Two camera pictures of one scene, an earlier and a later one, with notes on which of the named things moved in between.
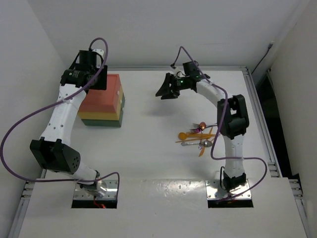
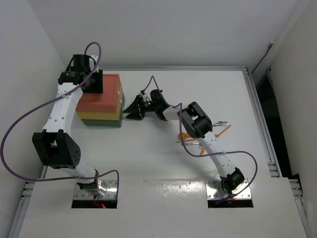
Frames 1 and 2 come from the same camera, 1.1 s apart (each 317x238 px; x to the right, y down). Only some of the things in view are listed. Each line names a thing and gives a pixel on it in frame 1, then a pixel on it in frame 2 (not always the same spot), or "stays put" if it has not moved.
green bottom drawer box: [115, 123] stays put
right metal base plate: [215, 190] stays put
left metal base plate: [111, 192] stays put
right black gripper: [166, 89] -> [132, 109]
